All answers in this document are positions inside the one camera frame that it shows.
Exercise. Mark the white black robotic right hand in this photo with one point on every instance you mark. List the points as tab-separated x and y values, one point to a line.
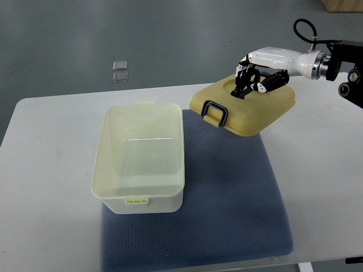
269	68

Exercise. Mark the yellow storage box lid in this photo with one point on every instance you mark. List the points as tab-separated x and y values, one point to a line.
244	117

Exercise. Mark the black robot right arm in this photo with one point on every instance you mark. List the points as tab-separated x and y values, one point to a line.
340	51

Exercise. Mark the cardboard box corner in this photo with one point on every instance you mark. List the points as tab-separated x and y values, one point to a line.
343	5

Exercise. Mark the white storage box base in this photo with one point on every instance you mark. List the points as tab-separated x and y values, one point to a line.
139	164

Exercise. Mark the blue grey fabric mat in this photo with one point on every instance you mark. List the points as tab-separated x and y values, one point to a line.
232	210

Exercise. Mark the white table leg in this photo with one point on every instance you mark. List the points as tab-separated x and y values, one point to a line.
305	267

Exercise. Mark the black object at edge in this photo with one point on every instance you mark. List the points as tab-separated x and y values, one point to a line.
354	260

